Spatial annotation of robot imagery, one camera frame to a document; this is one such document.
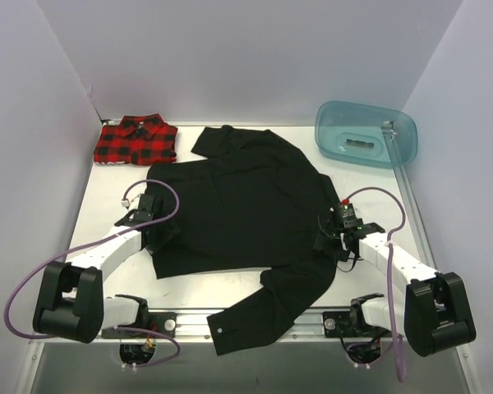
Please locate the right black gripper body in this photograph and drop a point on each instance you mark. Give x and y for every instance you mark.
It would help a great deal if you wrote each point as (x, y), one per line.
(326, 240)

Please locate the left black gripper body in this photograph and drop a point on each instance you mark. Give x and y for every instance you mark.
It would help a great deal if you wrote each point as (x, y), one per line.
(160, 231)

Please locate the black long sleeve shirt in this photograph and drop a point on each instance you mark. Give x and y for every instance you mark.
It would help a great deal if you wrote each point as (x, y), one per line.
(250, 200)

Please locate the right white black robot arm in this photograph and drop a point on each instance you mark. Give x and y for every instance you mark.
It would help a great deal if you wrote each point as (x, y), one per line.
(421, 286)

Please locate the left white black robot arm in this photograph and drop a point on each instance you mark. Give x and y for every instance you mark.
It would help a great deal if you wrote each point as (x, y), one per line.
(71, 303)

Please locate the red black plaid folded shirt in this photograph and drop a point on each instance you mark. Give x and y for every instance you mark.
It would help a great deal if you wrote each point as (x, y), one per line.
(140, 141)

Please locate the teal plastic bin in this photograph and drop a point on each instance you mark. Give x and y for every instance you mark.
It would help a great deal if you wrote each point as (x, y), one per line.
(366, 135)

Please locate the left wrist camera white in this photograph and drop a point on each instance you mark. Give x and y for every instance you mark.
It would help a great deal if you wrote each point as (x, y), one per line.
(132, 202)

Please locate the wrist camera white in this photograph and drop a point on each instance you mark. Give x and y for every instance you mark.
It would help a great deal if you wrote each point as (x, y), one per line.
(346, 204)
(132, 202)

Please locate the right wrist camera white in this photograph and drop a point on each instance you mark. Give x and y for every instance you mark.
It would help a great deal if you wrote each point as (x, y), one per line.
(346, 204)

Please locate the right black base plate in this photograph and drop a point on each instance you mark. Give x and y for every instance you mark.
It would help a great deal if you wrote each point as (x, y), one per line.
(341, 324)

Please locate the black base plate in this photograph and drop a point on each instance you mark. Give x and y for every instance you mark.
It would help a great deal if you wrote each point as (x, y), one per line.
(341, 324)
(162, 322)

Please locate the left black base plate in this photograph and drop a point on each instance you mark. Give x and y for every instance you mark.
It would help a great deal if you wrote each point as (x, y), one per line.
(162, 322)

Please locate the aluminium front rail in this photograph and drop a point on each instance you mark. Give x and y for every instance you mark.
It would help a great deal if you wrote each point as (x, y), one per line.
(246, 324)

